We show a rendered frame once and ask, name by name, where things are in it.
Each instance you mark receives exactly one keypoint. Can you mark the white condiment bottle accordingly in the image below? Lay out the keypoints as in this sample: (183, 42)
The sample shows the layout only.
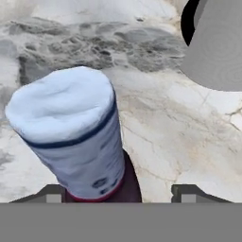
(69, 126)

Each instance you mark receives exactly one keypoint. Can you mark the grey cylindrical container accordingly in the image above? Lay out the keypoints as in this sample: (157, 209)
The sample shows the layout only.
(217, 47)

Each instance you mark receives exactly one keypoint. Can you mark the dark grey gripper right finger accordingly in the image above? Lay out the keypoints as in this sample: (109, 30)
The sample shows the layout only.
(189, 194)

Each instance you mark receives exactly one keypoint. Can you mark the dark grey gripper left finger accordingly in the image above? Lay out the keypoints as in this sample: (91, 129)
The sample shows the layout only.
(50, 194)

